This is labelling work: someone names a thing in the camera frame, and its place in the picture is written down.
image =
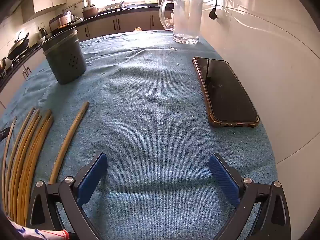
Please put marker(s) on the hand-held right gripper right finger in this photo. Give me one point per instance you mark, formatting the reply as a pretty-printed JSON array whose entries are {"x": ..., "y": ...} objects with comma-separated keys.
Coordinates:
[{"x": 223, "y": 180}]

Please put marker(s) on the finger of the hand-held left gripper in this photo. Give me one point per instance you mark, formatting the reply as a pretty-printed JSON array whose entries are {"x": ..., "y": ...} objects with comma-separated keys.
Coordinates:
[{"x": 3, "y": 133}]

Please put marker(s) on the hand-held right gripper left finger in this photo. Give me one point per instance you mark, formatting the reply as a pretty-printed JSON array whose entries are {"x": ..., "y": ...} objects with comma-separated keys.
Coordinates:
[{"x": 91, "y": 177}]

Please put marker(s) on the bundle of wooden chopsticks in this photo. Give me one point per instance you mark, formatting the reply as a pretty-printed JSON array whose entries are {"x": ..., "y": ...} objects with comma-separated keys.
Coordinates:
[{"x": 25, "y": 155}]

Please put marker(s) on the single wooden chopstick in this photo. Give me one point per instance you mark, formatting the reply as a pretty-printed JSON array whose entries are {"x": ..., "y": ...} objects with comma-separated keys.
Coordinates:
[{"x": 67, "y": 142}]

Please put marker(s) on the grey-green utensil holder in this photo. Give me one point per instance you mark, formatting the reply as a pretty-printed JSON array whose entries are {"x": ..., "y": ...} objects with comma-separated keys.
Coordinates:
[{"x": 65, "y": 62}]

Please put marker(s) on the gas stove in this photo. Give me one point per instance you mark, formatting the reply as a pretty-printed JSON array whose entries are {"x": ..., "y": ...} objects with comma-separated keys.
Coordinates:
[{"x": 5, "y": 71}]

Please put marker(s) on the black wok with lid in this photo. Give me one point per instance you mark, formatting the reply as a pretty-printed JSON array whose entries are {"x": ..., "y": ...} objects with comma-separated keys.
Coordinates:
[{"x": 18, "y": 48}]

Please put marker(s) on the smartphone with brown case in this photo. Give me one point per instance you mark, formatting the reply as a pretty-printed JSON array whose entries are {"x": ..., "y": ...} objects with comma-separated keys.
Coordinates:
[{"x": 225, "y": 92}]

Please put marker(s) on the blue towel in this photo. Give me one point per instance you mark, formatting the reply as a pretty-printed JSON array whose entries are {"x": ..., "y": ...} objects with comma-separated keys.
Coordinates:
[{"x": 150, "y": 110}]

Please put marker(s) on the steel kettle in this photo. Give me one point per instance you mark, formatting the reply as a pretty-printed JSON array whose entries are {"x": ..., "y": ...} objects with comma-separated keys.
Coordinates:
[{"x": 42, "y": 33}]

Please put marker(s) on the silver rice cooker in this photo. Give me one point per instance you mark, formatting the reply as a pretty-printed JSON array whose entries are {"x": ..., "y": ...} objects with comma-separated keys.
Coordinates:
[{"x": 62, "y": 18}]

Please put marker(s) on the small metal clip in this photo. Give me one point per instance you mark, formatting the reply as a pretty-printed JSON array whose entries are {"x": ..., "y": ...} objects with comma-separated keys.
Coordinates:
[{"x": 173, "y": 48}]

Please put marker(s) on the brown clay pot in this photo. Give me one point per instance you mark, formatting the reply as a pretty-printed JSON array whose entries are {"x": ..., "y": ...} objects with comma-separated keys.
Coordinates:
[{"x": 90, "y": 11}]

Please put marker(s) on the clear glass pitcher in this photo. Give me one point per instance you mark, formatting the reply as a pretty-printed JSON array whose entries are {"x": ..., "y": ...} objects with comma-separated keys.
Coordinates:
[{"x": 186, "y": 17}]

